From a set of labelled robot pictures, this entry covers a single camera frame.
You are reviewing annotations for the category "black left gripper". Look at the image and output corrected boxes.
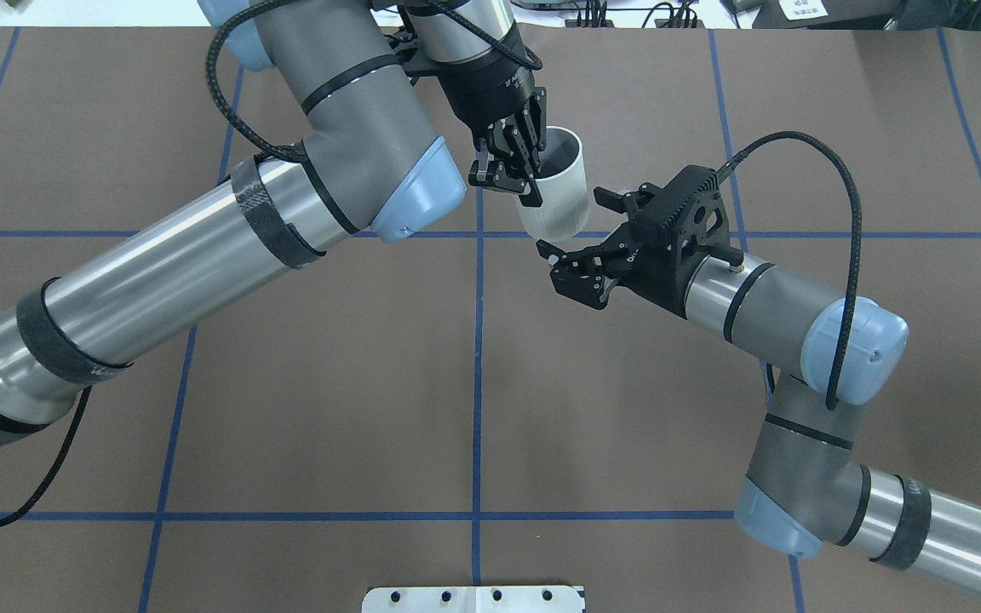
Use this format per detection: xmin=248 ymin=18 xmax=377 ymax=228
xmin=439 ymin=52 xmax=548 ymax=207

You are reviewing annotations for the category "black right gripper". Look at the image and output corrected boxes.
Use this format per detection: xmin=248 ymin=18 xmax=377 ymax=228
xmin=535 ymin=183 xmax=696 ymax=318

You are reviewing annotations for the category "white mug with handle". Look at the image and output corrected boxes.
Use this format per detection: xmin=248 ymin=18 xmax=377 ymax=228
xmin=514 ymin=127 xmax=589 ymax=242

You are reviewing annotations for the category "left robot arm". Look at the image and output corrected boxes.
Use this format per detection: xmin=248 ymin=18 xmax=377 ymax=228
xmin=0 ymin=1 xmax=548 ymax=447

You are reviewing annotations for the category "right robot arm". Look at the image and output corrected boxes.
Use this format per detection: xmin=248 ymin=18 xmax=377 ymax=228
xmin=537 ymin=185 xmax=981 ymax=598

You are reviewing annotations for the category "white metal stand base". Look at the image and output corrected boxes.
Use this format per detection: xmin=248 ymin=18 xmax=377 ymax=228
xmin=361 ymin=584 xmax=587 ymax=612

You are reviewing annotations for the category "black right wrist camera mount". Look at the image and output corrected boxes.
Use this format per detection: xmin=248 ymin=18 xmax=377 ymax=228
xmin=628 ymin=164 xmax=746 ymax=274

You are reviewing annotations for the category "black braided right cable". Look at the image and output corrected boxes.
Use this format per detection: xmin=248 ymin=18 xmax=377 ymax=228
xmin=716 ymin=131 xmax=863 ymax=411

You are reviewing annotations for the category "black braided cable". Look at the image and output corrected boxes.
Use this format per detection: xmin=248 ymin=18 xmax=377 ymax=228
xmin=716 ymin=131 xmax=863 ymax=411
xmin=0 ymin=0 xmax=542 ymax=536

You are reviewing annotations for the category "black braided left cable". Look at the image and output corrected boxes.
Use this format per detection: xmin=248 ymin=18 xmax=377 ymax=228
xmin=0 ymin=0 xmax=542 ymax=536

